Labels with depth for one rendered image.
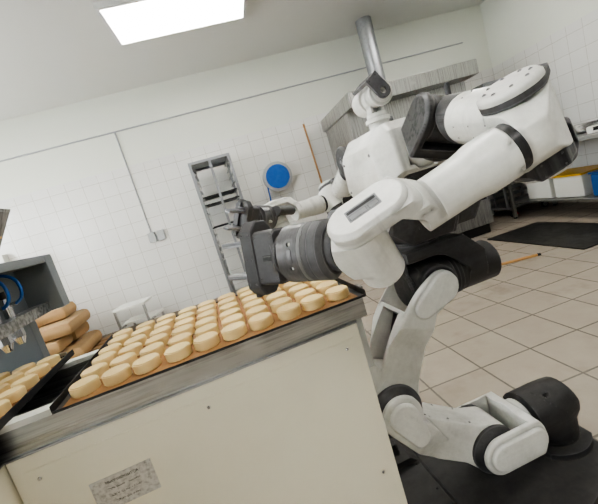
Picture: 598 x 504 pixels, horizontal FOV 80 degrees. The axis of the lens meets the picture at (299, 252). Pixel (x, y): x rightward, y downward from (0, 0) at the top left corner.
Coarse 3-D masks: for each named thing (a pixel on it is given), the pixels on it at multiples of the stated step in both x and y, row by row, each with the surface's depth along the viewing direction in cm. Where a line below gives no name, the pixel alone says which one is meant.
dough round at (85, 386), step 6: (84, 378) 67; (90, 378) 66; (96, 378) 66; (72, 384) 66; (78, 384) 65; (84, 384) 64; (90, 384) 64; (96, 384) 65; (72, 390) 63; (78, 390) 63; (84, 390) 64; (90, 390) 64; (72, 396) 64; (78, 396) 63; (84, 396) 64
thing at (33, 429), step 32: (320, 320) 76; (352, 320) 78; (224, 352) 71; (256, 352) 73; (160, 384) 69; (192, 384) 70; (32, 416) 63; (64, 416) 65; (96, 416) 66; (0, 448) 62; (32, 448) 64
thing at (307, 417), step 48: (336, 336) 76; (240, 384) 72; (288, 384) 74; (336, 384) 77; (96, 432) 65; (144, 432) 67; (192, 432) 70; (240, 432) 72; (288, 432) 75; (336, 432) 78; (384, 432) 81; (48, 480) 64; (96, 480) 66; (144, 480) 68; (192, 480) 70; (240, 480) 73; (288, 480) 76; (336, 480) 79; (384, 480) 82
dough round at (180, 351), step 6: (186, 342) 70; (168, 348) 70; (174, 348) 69; (180, 348) 68; (186, 348) 68; (168, 354) 67; (174, 354) 67; (180, 354) 67; (186, 354) 68; (168, 360) 67; (174, 360) 67; (180, 360) 67
